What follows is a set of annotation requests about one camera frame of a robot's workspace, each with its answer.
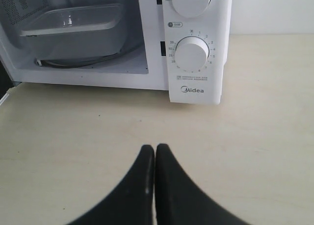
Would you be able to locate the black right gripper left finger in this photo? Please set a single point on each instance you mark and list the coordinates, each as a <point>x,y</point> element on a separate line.
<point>131,201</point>

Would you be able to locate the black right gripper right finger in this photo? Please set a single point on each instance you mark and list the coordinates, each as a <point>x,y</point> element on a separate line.
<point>179,201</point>

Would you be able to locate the white plastic lidded container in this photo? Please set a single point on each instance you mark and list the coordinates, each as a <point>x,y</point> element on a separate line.
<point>77,32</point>

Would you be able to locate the white microwave oven body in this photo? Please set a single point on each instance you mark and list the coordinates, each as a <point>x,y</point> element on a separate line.
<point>146,60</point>

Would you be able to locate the lower white timer knob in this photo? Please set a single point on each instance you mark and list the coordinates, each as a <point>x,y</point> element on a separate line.
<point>191,54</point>

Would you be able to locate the upper white control knob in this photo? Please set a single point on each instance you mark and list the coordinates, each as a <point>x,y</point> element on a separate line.
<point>190,8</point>

